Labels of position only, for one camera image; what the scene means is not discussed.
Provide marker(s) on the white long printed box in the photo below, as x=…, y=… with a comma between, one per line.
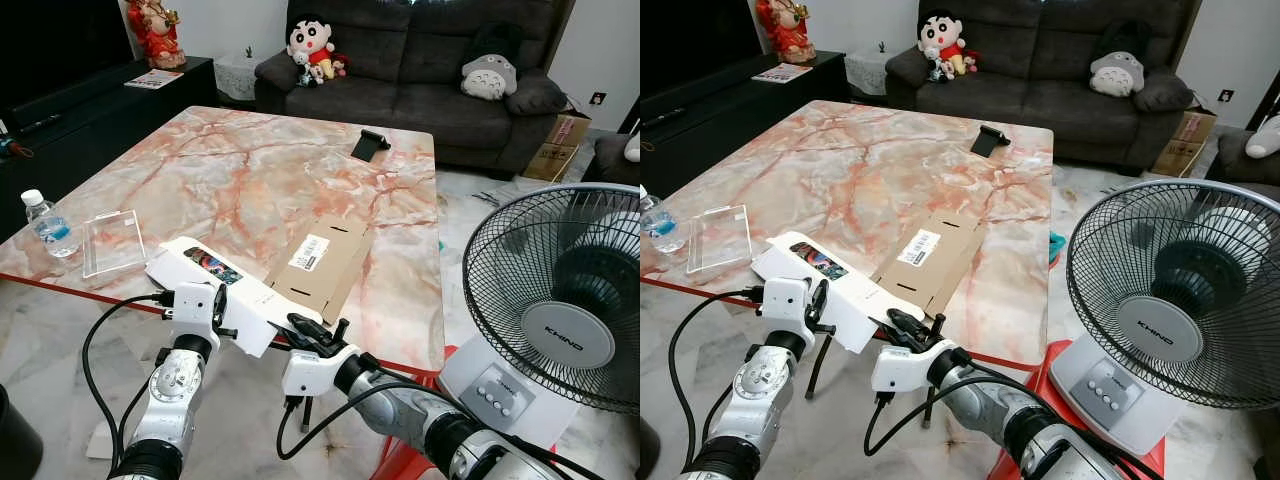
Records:
x=850, y=290
x=250, y=290

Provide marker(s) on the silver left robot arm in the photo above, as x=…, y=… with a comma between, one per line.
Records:
x=170, y=400
x=760, y=395

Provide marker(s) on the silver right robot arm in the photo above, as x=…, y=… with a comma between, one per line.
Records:
x=440, y=425
x=1030, y=420

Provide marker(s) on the black round rubbish bin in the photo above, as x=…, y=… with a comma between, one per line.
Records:
x=15, y=440
x=648, y=455

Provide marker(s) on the flat brown cardboard box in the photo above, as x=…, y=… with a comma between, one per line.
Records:
x=945, y=255
x=330, y=260

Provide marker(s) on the clear plastic tray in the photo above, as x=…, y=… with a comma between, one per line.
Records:
x=113, y=243
x=718, y=240

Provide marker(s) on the teal plastic item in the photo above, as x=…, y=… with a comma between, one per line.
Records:
x=1056, y=250
x=441, y=250

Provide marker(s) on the clear plastic water bottle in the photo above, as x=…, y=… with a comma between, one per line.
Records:
x=660, y=225
x=50, y=228

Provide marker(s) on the black phone stand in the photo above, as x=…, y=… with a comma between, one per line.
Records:
x=368, y=145
x=988, y=140

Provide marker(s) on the black TV cabinet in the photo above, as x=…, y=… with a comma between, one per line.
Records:
x=730, y=125
x=90, y=140

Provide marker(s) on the white electric fan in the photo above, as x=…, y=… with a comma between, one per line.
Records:
x=1150, y=330
x=560, y=330

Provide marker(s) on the white lace covered side table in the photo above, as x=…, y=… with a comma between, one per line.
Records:
x=236, y=78
x=866, y=73

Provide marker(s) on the red and white booklet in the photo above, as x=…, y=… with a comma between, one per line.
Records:
x=153, y=79
x=781, y=73

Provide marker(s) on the black remote control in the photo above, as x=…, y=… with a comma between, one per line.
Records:
x=38, y=124
x=667, y=118

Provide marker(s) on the white pillow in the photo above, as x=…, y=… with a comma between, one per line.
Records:
x=1263, y=137
x=633, y=147

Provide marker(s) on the dark grey fabric sofa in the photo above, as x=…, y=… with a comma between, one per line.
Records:
x=400, y=90
x=1030, y=85

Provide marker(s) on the dark armchair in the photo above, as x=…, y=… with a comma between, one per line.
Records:
x=1235, y=165
x=612, y=160

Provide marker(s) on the small white plush toy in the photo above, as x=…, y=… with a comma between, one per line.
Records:
x=305, y=68
x=935, y=64

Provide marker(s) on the small red plush toy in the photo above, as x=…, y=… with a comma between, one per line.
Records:
x=969, y=62
x=340, y=67

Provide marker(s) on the cartoon boy plush doll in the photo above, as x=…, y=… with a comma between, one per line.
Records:
x=942, y=40
x=312, y=45

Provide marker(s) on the red robed figurine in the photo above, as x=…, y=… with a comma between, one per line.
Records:
x=155, y=35
x=785, y=30

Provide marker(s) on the brown cardboard carton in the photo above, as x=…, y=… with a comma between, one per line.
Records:
x=1185, y=145
x=560, y=150

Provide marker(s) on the black television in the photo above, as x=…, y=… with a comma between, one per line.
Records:
x=695, y=45
x=55, y=50

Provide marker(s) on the grey Totoro plush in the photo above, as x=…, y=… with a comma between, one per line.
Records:
x=1118, y=70
x=490, y=75

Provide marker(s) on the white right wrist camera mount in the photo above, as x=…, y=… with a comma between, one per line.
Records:
x=315, y=372
x=905, y=367

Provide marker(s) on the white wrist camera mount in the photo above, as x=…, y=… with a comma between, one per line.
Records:
x=193, y=305
x=785, y=300
x=905, y=367
x=315, y=372

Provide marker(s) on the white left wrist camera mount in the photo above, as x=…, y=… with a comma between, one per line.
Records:
x=785, y=300
x=193, y=305

